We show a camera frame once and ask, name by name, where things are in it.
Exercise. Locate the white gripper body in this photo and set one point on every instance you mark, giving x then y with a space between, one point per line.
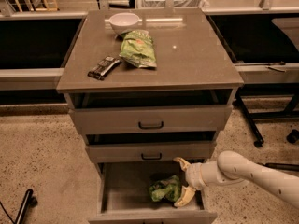
193 174

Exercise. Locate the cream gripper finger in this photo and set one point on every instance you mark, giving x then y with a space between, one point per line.
182 163
187 193

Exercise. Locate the green rice chip bag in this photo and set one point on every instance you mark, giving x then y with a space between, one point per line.
166 189

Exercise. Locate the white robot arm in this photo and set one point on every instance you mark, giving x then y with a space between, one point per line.
231 168

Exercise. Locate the top grey drawer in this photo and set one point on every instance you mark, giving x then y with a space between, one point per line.
181 111

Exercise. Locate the middle grey drawer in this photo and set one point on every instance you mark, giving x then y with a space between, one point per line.
129 146

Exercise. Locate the grey drawer cabinet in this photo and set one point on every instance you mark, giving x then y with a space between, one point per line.
188 52

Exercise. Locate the green chip bag on counter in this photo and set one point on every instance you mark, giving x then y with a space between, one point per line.
137 49

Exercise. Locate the black chair leg caster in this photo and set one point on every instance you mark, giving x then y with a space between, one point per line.
282 166

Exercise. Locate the black caster wheel right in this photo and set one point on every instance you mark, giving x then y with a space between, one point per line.
293 136

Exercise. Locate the dark snack bar wrapper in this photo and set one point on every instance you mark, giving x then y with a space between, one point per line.
106 65

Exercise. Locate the white ceramic bowl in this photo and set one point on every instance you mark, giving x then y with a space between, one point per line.
122 22

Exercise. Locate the black stand leg left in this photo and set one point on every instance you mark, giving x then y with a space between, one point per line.
29 200

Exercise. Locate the black middle drawer handle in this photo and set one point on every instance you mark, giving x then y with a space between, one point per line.
151 157

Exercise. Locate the black drawer handle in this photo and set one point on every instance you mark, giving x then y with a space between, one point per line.
150 125
151 157

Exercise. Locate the black top drawer handle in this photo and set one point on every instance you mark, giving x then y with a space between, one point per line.
150 125

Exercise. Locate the black table leg frame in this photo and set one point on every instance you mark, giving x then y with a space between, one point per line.
287 113

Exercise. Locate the white wire basket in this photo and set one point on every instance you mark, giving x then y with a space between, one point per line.
144 4

